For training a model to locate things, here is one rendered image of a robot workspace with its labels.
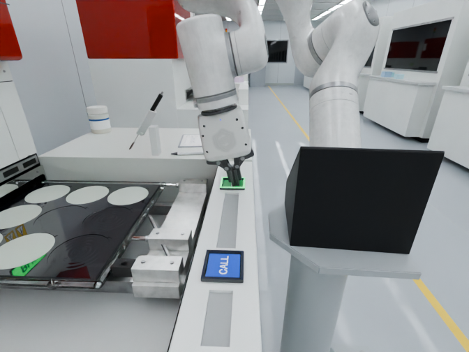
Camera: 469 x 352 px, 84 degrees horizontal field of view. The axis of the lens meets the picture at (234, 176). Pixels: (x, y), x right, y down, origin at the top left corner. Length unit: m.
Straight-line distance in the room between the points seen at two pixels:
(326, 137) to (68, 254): 0.58
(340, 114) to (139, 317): 0.58
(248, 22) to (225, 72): 0.09
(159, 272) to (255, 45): 0.42
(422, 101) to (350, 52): 4.25
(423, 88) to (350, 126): 4.29
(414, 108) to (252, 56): 4.52
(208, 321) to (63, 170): 0.70
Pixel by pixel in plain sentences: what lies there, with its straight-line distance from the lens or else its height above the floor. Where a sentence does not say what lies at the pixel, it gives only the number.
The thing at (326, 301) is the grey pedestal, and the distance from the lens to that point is 0.82.
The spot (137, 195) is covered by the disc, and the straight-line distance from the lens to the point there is 0.72.
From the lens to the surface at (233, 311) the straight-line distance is 0.34.
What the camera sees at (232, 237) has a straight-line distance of 0.44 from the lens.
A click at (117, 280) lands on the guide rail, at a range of 0.56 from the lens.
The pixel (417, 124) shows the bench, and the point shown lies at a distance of 5.04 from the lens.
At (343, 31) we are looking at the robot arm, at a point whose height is 1.28.
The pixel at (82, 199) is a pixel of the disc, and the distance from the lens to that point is 0.77.
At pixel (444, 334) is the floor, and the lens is 1.80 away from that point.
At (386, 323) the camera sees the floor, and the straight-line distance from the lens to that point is 1.70.
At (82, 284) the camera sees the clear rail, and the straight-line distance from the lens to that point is 0.50.
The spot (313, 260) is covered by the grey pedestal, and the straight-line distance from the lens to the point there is 0.63.
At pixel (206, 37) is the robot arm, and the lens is 0.50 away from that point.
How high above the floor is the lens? 1.23
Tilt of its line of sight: 24 degrees down
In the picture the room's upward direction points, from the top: straight up
